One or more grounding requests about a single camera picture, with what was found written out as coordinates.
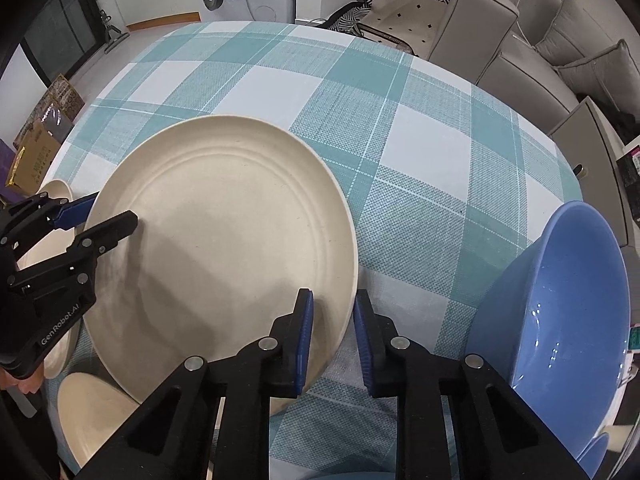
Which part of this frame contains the beige plate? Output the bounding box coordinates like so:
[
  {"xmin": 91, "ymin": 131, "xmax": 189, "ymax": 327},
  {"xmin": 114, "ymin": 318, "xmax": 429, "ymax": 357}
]
[
  {"xmin": 16, "ymin": 178, "xmax": 84, "ymax": 380},
  {"xmin": 58, "ymin": 373, "xmax": 138, "ymax": 468},
  {"xmin": 85, "ymin": 115, "xmax": 358, "ymax": 401}
]

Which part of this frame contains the large blue bowl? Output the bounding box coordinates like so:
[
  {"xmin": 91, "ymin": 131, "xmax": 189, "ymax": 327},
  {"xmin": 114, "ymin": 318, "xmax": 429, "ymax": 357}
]
[{"xmin": 465, "ymin": 200, "xmax": 630, "ymax": 457}]

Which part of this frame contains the person's left hand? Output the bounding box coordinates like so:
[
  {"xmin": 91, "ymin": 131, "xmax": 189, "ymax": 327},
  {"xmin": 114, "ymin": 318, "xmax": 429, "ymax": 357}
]
[{"xmin": 0, "ymin": 365, "xmax": 44, "ymax": 394}]

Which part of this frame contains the cardboard box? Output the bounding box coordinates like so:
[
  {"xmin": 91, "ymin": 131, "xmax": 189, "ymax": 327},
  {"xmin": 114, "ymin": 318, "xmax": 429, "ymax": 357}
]
[{"xmin": 6, "ymin": 125, "xmax": 61, "ymax": 196}]

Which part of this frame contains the teal checked tablecloth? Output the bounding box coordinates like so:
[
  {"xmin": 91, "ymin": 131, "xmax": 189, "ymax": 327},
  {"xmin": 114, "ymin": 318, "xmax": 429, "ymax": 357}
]
[{"xmin": 48, "ymin": 22, "xmax": 582, "ymax": 359}]

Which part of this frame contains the grey bedside cabinet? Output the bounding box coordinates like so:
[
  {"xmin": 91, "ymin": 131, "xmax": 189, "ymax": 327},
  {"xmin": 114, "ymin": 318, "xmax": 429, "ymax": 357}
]
[{"xmin": 549, "ymin": 96, "xmax": 639, "ymax": 249}]

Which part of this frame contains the grey cushion right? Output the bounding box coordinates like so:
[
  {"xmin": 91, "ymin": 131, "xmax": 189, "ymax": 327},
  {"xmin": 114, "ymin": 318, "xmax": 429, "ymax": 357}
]
[{"xmin": 555, "ymin": 39, "xmax": 640, "ymax": 122}]

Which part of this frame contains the grey cushion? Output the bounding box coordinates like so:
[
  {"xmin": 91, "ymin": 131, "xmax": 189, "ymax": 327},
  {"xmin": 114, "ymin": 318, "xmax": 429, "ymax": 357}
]
[
  {"xmin": 555, "ymin": 39, "xmax": 640, "ymax": 122},
  {"xmin": 535, "ymin": 0, "xmax": 615, "ymax": 66}
]

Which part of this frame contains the grey sofa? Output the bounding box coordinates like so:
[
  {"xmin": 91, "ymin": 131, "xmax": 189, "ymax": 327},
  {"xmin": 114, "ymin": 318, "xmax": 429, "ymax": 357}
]
[{"xmin": 428, "ymin": 0, "xmax": 640, "ymax": 137}]

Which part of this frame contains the folded patterned chair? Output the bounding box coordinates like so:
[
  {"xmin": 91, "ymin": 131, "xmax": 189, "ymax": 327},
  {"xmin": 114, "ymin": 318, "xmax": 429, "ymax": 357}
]
[{"xmin": 317, "ymin": 0, "xmax": 451, "ymax": 58}]

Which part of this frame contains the grey cushion left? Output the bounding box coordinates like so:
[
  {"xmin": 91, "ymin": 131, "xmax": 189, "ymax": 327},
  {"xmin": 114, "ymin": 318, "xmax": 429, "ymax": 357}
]
[{"xmin": 535, "ymin": 0, "xmax": 615, "ymax": 66}]

